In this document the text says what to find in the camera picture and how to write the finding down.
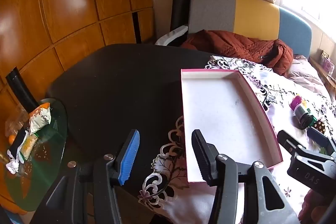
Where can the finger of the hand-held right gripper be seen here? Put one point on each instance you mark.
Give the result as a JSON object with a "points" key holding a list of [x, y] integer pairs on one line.
{"points": [[287, 138], [319, 137]]}

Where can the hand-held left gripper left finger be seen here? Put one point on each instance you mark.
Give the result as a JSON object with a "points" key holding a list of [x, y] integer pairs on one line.
{"points": [[128, 158]]}

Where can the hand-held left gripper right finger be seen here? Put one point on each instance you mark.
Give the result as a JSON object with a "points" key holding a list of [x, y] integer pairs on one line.
{"points": [[204, 158]]}

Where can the brown gear with gold studs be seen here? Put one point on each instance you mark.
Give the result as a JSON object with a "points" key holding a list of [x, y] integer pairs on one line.
{"points": [[320, 125]]}

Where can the black grey filter cup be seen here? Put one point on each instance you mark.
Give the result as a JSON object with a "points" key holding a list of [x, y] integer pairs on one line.
{"points": [[303, 117]]}

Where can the magenta plastic toy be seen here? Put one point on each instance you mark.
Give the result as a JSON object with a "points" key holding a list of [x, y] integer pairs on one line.
{"points": [[296, 101]]}

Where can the pink-edged white tray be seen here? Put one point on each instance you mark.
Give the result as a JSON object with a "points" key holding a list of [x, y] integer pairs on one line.
{"points": [[223, 121]]}

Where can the white embroidered floral tablecloth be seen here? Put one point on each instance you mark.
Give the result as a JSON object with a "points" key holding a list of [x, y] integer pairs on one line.
{"points": [[282, 90]]}

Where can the wooden shelf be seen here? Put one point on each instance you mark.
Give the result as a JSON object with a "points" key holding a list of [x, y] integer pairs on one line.
{"points": [[329, 81]]}

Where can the beige pink pillow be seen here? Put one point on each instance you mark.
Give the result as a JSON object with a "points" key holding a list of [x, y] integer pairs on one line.
{"points": [[307, 71]]}

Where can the purple patterned box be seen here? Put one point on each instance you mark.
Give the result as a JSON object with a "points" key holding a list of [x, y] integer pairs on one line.
{"points": [[328, 64]]}

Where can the round glass side table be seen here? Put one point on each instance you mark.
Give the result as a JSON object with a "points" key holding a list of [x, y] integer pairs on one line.
{"points": [[44, 161]]}

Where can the orange white snack bag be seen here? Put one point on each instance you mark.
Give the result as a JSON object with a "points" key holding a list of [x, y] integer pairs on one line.
{"points": [[39, 119]]}

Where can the green yellow packet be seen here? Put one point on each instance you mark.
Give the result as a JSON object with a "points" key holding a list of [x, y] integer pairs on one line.
{"points": [[28, 146]]}

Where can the rust red quilted jacket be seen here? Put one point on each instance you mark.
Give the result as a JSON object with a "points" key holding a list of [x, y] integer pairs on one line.
{"points": [[236, 45]]}

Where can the crumpled white paper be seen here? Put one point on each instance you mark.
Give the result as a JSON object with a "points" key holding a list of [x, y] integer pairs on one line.
{"points": [[13, 165]]}

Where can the orange fruit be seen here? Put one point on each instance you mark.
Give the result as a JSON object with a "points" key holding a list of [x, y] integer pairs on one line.
{"points": [[11, 139]]}

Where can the clear plastic bag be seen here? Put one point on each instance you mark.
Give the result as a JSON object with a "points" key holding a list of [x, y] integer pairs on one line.
{"points": [[15, 119]]}

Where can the white chair armrest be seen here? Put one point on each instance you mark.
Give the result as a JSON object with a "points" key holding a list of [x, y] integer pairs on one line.
{"points": [[170, 36]]}

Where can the grey yellow blue sofa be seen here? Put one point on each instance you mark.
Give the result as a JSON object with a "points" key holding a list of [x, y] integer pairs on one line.
{"points": [[212, 11]]}

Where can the black rolled mat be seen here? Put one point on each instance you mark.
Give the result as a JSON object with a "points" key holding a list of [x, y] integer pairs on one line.
{"points": [[179, 3]]}

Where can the wooden wardrobe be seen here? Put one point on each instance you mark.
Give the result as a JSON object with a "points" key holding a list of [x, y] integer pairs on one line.
{"points": [[73, 3]]}

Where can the black post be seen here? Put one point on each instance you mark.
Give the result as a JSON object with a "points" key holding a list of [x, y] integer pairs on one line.
{"points": [[21, 90]]}

